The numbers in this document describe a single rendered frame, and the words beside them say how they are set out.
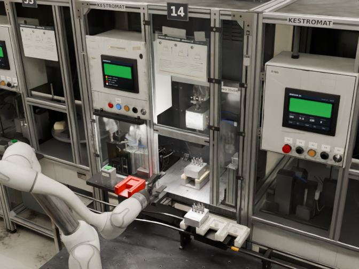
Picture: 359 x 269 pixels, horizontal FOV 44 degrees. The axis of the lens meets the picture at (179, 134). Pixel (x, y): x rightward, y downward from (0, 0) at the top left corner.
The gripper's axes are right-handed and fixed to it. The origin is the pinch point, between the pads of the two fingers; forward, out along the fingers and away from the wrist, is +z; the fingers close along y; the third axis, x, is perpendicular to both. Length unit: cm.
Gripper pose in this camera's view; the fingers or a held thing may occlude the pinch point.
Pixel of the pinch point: (161, 181)
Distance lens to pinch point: 248.4
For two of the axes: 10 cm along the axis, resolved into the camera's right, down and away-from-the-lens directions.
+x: -8.6, -1.9, 4.6
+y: -0.2, -9.1, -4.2
